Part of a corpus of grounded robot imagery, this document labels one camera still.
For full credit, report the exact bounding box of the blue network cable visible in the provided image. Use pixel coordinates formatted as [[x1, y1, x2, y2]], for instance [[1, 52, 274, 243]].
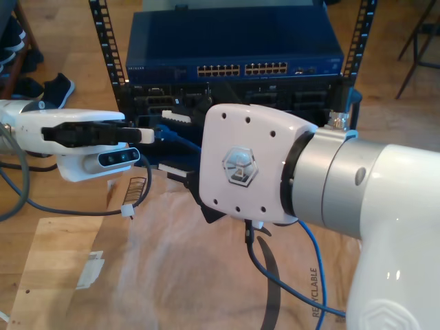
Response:
[[154, 124, 347, 330]]

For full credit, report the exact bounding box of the dark sneaker white sole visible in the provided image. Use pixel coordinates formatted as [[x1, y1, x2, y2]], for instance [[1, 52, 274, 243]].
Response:
[[0, 15, 27, 52], [43, 72, 76, 110], [12, 77, 45, 101]]

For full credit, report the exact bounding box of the black rack server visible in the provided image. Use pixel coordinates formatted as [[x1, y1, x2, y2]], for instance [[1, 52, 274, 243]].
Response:
[[127, 80, 344, 121]]

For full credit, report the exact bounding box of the dark shoe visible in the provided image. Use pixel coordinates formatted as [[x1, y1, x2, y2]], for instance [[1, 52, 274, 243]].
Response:
[[23, 49, 45, 73]]

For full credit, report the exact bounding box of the brown paper mailer envelope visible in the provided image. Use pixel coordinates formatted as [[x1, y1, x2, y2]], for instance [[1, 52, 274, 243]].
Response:
[[68, 168, 362, 330]]

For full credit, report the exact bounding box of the pale grey board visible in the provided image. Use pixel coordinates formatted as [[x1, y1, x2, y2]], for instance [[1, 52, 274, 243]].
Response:
[[142, 0, 326, 14]]

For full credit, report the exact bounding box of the dark metal chair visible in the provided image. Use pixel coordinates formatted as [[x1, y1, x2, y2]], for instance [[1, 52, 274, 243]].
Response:
[[395, 0, 440, 100]]

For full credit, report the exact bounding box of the black rack frame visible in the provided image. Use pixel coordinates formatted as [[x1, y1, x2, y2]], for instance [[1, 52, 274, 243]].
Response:
[[88, 0, 378, 157]]

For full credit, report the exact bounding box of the blue network switch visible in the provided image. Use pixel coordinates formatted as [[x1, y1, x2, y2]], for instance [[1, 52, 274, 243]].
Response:
[[125, 7, 345, 83]]

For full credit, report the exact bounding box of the thin dark grey cable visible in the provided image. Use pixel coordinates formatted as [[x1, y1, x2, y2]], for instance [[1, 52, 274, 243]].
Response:
[[0, 156, 153, 218]]

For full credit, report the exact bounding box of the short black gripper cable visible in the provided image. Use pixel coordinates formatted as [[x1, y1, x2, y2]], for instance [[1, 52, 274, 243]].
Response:
[[335, 85, 362, 120]]

